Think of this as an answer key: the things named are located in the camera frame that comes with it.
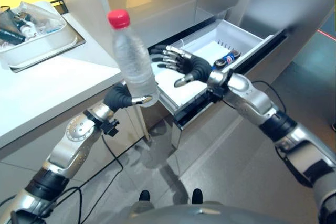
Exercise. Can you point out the left dark robot foot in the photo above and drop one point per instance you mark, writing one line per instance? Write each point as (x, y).
(144, 195)

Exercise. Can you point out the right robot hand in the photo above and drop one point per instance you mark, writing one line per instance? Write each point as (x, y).
(193, 64)

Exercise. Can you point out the dark robot foot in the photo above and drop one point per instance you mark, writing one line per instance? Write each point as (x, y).
(197, 195)
(144, 195)

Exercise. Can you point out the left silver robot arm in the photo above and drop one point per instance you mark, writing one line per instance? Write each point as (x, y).
(63, 155)

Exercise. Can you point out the clear water bottle red cap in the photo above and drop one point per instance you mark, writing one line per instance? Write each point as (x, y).
(134, 61)

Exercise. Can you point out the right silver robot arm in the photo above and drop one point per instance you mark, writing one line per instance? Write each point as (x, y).
(278, 119)

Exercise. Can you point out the white kitchen counter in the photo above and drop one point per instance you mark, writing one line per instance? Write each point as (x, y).
(47, 87)

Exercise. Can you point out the black flat package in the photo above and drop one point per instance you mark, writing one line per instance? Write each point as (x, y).
(11, 36)

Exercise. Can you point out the right dark robot foot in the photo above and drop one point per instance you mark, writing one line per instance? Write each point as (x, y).
(197, 195)

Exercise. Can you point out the blue cola bottle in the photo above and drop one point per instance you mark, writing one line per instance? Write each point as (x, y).
(228, 59)

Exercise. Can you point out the white freezer drawer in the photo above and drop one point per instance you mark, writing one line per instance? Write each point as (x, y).
(210, 58)

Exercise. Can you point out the grey metal cup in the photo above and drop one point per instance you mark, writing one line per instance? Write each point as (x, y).
(7, 22)

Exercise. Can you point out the silver robot torso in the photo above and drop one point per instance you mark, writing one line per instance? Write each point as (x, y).
(218, 213)

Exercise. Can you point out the clear plastic bag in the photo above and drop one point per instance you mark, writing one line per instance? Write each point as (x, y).
(39, 15)

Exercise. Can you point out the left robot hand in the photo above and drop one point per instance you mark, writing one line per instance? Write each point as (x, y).
(118, 97)

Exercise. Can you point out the white plastic basin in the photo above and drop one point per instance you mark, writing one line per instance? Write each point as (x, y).
(36, 40)

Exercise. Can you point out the silver refrigerator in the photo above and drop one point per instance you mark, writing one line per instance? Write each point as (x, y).
(210, 11)

